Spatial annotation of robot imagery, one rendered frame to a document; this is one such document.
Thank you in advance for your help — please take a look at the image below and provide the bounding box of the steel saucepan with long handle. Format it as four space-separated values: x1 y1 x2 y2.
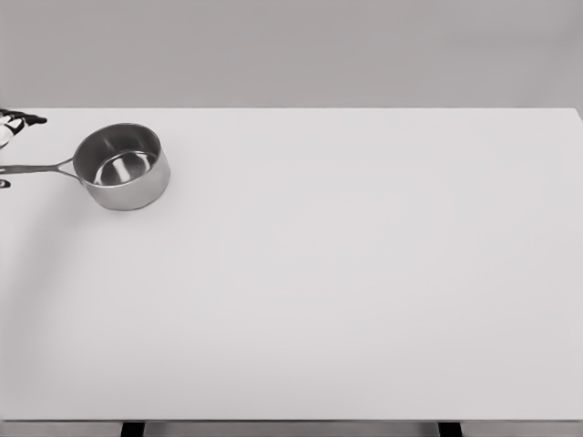
0 121 172 212

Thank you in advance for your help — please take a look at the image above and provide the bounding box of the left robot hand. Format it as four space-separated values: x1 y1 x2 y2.
0 107 48 188

